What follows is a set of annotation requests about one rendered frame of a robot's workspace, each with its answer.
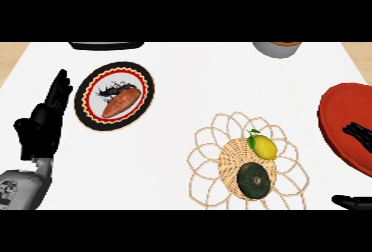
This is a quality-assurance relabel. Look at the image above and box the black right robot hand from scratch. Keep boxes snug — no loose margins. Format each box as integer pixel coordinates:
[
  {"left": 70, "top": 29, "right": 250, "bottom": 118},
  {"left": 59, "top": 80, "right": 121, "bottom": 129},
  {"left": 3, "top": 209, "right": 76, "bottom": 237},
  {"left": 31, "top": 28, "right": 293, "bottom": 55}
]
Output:
[{"left": 330, "top": 121, "right": 372, "bottom": 211}]

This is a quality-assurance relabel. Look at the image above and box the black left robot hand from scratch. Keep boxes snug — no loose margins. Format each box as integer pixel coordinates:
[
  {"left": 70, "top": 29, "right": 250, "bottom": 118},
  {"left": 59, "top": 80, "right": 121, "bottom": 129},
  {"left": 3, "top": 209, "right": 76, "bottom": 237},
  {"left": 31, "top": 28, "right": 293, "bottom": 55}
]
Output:
[{"left": 12, "top": 68, "right": 74, "bottom": 162}]

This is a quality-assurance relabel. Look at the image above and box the red bowl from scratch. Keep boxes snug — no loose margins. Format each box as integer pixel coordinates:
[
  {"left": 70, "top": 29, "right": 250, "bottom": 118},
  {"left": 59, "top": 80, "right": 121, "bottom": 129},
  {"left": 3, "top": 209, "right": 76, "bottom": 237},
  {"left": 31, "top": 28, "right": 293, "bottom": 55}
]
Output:
[{"left": 318, "top": 82, "right": 372, "bottom": 178}]

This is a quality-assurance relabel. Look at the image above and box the dark green squash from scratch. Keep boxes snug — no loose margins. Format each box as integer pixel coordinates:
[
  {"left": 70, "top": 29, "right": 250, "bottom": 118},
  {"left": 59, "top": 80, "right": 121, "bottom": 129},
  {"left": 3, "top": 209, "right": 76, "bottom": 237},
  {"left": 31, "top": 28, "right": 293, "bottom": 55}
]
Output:
[{"left": 235, "top": 161, "right": 272, "bottom": 200}]

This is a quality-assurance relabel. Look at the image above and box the wicker flower-shaped placemat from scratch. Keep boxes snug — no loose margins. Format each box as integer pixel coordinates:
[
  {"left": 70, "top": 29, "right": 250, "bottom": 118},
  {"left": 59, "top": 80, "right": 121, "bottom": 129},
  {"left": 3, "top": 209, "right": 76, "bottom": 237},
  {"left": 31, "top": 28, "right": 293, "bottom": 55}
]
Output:
[{"left": 186, "top": 111, "right": 312, "bottom": 211}]

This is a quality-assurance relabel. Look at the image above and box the grey bowl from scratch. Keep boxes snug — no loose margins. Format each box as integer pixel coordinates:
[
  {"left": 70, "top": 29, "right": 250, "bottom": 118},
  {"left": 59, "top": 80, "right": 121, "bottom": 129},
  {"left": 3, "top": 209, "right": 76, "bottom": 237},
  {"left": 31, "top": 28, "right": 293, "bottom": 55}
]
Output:
[{"left": 251, "top": 41, "right": 304, "bottom": 60}]

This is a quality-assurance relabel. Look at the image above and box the brown item in grey bowl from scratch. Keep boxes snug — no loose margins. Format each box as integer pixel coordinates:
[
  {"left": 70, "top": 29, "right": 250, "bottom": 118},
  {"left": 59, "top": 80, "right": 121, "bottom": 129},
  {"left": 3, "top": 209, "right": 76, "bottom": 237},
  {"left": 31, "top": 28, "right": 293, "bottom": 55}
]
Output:
[{"left": 269, "top": 41, "right": 303, "bottom": 47}]

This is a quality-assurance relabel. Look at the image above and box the black rimmed patterned plate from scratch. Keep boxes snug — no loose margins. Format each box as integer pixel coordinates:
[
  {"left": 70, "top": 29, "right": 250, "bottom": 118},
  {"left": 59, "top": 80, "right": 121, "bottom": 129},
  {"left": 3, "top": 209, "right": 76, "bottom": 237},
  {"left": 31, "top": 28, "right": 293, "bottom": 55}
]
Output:
[{"left": 73, "top": 61, "right": 157, "bottom": 132}]

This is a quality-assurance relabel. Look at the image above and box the orange sweet potato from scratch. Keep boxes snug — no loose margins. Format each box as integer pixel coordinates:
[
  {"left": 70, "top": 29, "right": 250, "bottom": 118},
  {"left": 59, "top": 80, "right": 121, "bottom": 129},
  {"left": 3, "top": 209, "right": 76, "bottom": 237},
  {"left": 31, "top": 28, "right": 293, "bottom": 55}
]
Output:
[{"left": 101, "top": 86, "right": 142, "bottom": 119}]

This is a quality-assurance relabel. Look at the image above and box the yellow lemon with leaf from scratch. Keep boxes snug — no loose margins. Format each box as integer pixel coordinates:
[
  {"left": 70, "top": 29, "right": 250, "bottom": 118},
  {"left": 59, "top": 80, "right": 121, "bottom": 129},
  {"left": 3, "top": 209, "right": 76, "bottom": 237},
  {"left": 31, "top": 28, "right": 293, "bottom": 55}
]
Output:
[{"left": 245, "top": 128, "right": 279, "bottom": 161}]

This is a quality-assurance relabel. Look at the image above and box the black flat-bottomed object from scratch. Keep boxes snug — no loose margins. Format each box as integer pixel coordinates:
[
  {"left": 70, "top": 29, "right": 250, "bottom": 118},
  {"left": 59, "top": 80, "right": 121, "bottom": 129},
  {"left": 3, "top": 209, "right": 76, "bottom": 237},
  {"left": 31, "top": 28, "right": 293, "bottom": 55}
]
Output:
[{"left": 67, "top": 41, "right": 145, "bottom": 51}]

